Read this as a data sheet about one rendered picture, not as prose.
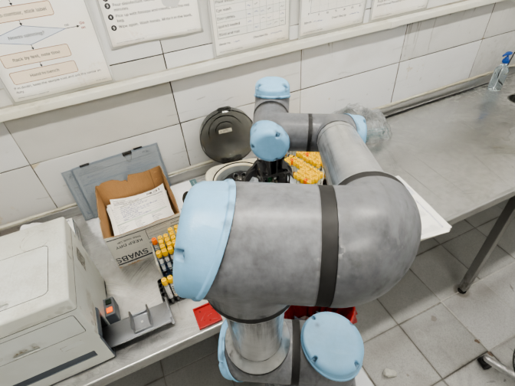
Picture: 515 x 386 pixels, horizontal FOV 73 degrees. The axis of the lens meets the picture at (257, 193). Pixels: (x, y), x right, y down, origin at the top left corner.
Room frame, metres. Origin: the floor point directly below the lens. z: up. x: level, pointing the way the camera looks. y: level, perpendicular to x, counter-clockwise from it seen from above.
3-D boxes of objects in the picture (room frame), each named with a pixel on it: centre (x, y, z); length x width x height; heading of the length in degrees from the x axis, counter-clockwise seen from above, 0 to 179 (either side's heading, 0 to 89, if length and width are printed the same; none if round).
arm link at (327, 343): (0.28, -0.11, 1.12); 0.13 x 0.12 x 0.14; 83
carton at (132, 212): (0.88, 0.42, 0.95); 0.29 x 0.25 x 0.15; 22
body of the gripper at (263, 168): (0.69, -0.04, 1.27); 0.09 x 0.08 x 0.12; 11
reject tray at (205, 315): (0.51, 0.17, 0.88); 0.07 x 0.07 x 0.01; 22
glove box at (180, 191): (0.93, 0.23, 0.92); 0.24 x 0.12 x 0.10; 22
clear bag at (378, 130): (1.36, -0.54, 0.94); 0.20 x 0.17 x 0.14; 94
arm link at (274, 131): (0.59, -0.05, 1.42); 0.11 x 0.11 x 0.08; 83
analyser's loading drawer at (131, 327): (0.48, 0.37, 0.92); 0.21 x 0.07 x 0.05; 112
